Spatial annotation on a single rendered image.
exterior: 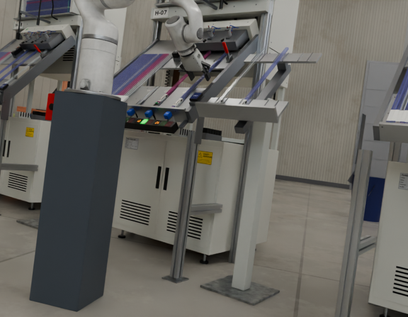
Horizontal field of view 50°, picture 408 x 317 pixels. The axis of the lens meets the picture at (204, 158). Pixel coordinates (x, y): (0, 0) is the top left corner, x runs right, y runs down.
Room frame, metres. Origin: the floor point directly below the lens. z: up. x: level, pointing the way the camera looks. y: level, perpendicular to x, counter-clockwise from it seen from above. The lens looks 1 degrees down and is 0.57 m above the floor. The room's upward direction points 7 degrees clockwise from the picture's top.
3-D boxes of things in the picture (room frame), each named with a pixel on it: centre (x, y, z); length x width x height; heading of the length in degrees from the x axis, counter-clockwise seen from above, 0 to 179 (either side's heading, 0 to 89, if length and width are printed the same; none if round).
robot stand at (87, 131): (1.49, 0.40, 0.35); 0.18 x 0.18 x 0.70; 76
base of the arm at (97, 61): (1.49, 0.40, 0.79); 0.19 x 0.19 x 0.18
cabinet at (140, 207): (2.57, 0.02, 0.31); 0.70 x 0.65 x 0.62; 56
